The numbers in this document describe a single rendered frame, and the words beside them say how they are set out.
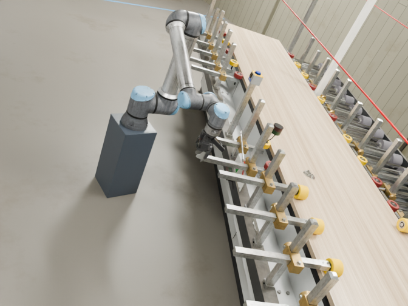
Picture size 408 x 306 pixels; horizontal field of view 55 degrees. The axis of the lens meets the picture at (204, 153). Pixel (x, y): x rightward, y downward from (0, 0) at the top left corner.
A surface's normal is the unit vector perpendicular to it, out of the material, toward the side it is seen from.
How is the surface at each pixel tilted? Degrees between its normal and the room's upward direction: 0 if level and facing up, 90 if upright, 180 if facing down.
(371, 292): 0
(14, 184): 0
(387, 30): 90
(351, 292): 0
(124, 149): 90
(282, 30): 90
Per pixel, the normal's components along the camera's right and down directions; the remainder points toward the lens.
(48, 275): 0.34, -0.77
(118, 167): 0.53, 0.63
